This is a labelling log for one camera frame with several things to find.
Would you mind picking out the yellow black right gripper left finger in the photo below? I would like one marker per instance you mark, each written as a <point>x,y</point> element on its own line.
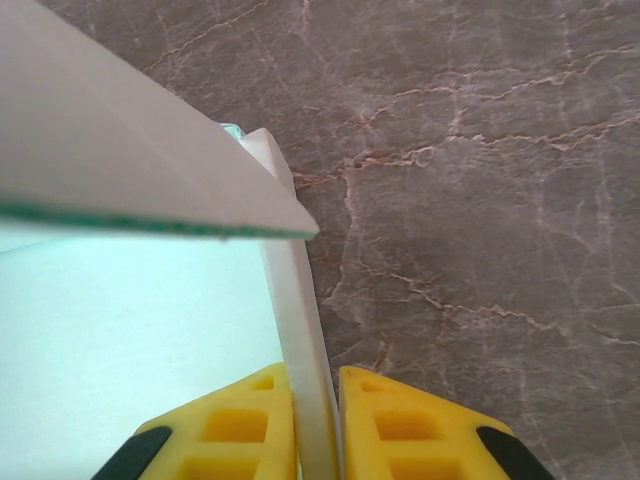
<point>225,435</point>

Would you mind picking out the light teal paper box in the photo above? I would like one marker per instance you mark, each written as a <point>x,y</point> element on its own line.
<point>125,325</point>

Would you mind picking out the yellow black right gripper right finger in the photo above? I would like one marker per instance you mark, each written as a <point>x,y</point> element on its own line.
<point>400,435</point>

